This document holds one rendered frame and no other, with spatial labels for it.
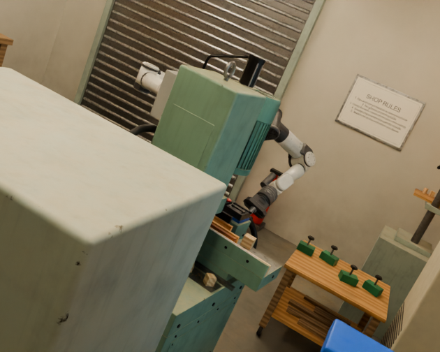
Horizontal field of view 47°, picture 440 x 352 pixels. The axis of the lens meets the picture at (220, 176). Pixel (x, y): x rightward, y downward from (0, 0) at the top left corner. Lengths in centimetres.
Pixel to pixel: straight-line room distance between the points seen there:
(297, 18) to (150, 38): 154
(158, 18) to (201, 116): 396
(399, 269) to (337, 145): 139
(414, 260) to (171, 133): 272
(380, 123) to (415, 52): 67
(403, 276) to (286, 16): 253
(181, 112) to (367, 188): 344
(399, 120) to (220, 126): 337
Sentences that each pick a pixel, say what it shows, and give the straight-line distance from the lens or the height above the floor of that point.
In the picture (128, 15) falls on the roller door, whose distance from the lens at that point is 563.
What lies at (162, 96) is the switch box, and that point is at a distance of 166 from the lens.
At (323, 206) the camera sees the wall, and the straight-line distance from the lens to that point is 494.
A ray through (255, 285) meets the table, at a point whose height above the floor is 86.
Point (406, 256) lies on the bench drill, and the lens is 399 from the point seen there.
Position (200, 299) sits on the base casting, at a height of 80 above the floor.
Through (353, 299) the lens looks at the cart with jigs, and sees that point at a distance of 316.
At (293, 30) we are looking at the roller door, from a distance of 492.
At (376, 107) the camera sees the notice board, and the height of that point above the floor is 151.
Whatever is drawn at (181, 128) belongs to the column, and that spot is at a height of 134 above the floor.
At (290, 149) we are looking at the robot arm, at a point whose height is 123.
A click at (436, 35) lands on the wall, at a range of 481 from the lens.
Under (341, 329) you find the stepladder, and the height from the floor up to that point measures 116.
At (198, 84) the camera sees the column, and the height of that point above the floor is 149.
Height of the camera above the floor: 169
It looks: 16 degrees down
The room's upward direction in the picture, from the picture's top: 23 degrees clockwise
